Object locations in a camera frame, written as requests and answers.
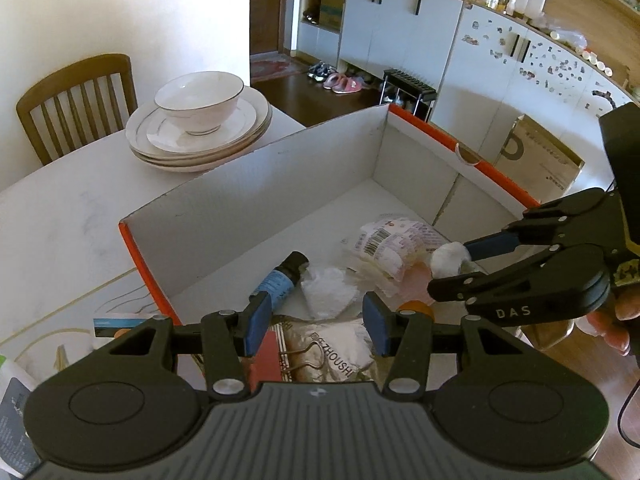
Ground brown paper bag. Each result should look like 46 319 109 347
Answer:
495 114 586 196

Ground crumpled white plastic wrap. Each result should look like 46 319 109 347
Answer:
300 266 360 318

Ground purple printed snack packet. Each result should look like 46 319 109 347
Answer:
342 215 453 291

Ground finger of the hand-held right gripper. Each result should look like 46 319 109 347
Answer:
427 241 610 305
465 187 621 263

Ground white marble desktop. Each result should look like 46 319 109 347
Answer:
0 102 308 361

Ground black shoe rack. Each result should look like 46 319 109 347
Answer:
378 68 437 121

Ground white paper ball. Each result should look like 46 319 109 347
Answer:
431 241 476 278

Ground small orange ball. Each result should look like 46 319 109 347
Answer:
397 300 435 318

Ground pink slippers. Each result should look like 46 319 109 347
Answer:
324 72 365 95

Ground white grey tissue pack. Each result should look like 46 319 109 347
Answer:
0 355 46 478

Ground pink binder clip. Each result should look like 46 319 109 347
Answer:
248 331 327 393

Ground silver foil snack packet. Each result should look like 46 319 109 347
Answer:
272 316 396 386

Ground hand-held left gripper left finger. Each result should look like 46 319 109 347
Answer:
112 290 273 402

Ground white gold-rimmed bowl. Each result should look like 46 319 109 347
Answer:
154 71 246 136

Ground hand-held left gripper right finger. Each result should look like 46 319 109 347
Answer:
362 291 525 404

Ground white cardboard box orange rim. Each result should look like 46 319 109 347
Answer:
118 104 546 328

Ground brown door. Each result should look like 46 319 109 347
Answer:
248 0 291 58

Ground blue small bottle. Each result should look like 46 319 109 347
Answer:
248 251 310 306

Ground black cable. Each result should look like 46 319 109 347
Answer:
617 380 640 446

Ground wooden chair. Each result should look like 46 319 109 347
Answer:
16 53 139 167

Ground tall white cabinet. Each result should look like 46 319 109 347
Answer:
337 0 466 101

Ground white cabinet with stickers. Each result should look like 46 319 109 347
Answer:
430 2 631 196

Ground pale pink soft lump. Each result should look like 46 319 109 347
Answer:
400 265 436 302

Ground cardboard carton with teal print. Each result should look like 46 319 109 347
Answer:
320 0 346 28

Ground small white gold-rimmed plate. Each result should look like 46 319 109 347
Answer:
146 97 259 153

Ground stack of white plates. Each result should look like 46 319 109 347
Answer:
125 100 272 166

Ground person's right hand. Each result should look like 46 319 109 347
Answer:
587 292 640 357

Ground large white gold-rimmed plate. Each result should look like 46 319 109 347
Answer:
129 145 271 174

